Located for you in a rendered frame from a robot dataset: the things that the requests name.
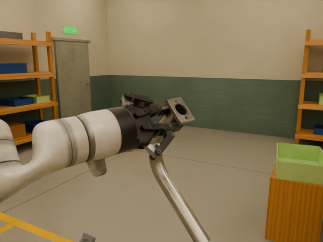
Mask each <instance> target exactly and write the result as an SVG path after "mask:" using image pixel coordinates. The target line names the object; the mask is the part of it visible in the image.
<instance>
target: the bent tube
mask: <svg viewBox="0 0 323 242"><path fill-rule="evenodd" d="M165 103H166V105H167V106H168V108H169V111H168V112H167V114H166V115H165V116H164V117H163V118H162V119H161V120H160V121H159V123H161V124H166V123H170V122H173V121H177V122H178V124H179V125H181V124H185V123H189V122H192V121H194V120H195V118H194V117H193V115H192V113H191V112H190V110H189V109H188V107H187V106H186V104H185V102H184V101H183V99H182V98H181V97H175V98H170V99H166V100H165ZM162 140H163V136H157V137H155V138H152V140H151V142H150V144H152V145H153V144H155V143H160V142H161V141H162ZM149 156H150V153H149ZM149 162H150V166H151V169H152V172H153V175H154V177H155V179H156V181H157V182H158V184H159V186H160V187H161V189H162V190H163V192H164V194H165V195H166V197H167V199H168V200H169V202H170V204H171V205H172V207H173V209H174V210H175V212H176V213H177V215H178V217H179V218H180V220H181V222H182V223H183V225H184V227H185V228H186V230H187V232H188V233H189V235H190V237H191V238H192V240H193V242H208V241H210V238H209V236H208V235H207V233H206V231H205V230H204V228H203V227H202V225H201V224H200V222H199V221H198V219H197V217H196V216H195V214H194V213H193V211H192V210H191V208H190V206H189V205H188V203H187V202H186V200H185V199H184V197H183V196H182V194H181V192H180V191H179V189H178V188H177V186H176V184H175V183H174V181H173V180H172V178H171V176H170V175H169V173H168V171H167V169H166V167H165V164H164V161H163V156H162V154H161V155H160V156H159V157H158V158H156V159H155V160H151V159H150V157H149Z"/></svg>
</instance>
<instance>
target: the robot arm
mask: <svg viewBox="0 0 323 242"><path fill-rule="evenodd" d="M143 102H145V103H143ZM120 103H121V104H122V106H121V107H115V108H110V109H102V110H96V111H91V112H86V113H83V114H80V115H77V116H73V117H67V118H61V119H56V120H50V121H44V122H41V123H39V124H37V125H36V126H35V127H34V129H33V132H32V159H31V161H30V162H29V163H27V164H25V165H22V164H21V162H20V159H19V155H18V152H17V149H16V145H15V142H14V139H13V135H12V132H11V129H10V127H9V125H8V124H7V123H6V122H4V121H3V120H0V203H1V202H3V201H5V200H6V199H8V198H10V197H11V196H13V195H15V194H16V193H18V192H19V191H21V190H22V189H24V188H25V187H27V186H29V185H30V184H32V183H34V182H35V181H37V180H39V179H41V178H43V177H45V176H47V175H49V174H51V173H53V172H56V171H58V170H61V169H64V168H67V167H71V166H74V165H77V164H81V163H84V162H86V163H87V165H88V167H89V170H90V172H91V174H92V175H93V176H95V177H98V176H101V175H104V174H105V173H106V171H107V168H106V163H105V158H106V157H110V156H114V155H117V154H120V153H123V152H126V151H130V150H132V149H136V148H137V149H145V150H147V151H148V152H149V153H150V156H149V157H150V159H151V160H155V159H156V158H158V157H159V156H160V155H161V154H162V153H163V151H164V150H165V149H166V148H167V146H168V145H169V144H170V142H171V141H172V140H173V139H174V138H175V135H174V134H173V132H177V131H179V130H180V129H181V128H182V127H183V125H184V124H181V125H179V124H178V122H177V121H173V122H170V123H166V124H161V123H154V122H153V121H152V120H151V118H152V117H154V116H155V115H157V116H161V115H165V114H167V112H168V111H169V108H168V106H167V105H166V104H163V105H158V104H155V103H154V99H153V98H152V97H148V96H144V95H140V94H136V93H133V92H129V91H125V93H124V94H123V96H122V97H121V99H120ZM139 108H141V109H139ZM157 136H163V140H162V141H161V142H160V143H155V144H153V145H152V144H150V142H151V140H152V138H155V137H157Z"/></svg>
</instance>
